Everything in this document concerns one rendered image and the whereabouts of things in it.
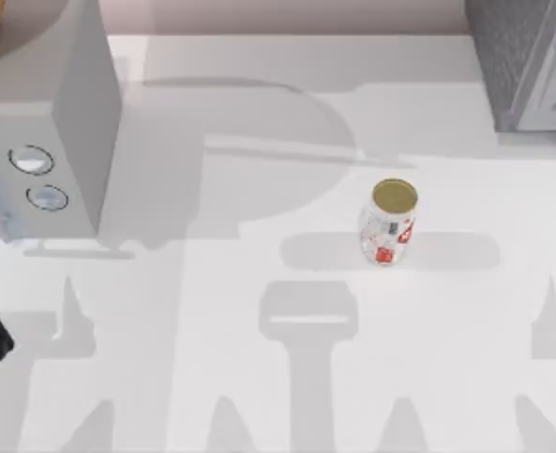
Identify small round microwave knob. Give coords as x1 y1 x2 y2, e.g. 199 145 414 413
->
25 184 70 211

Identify large round microwave knob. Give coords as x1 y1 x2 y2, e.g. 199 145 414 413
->
7 144 56 176

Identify red and white can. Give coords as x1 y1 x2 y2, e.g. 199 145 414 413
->
358 177 419 267

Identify grey cabinet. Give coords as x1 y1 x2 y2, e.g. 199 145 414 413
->
463 0 556 134

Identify pale microwave oven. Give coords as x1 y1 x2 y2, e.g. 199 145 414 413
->
0 0 123 243

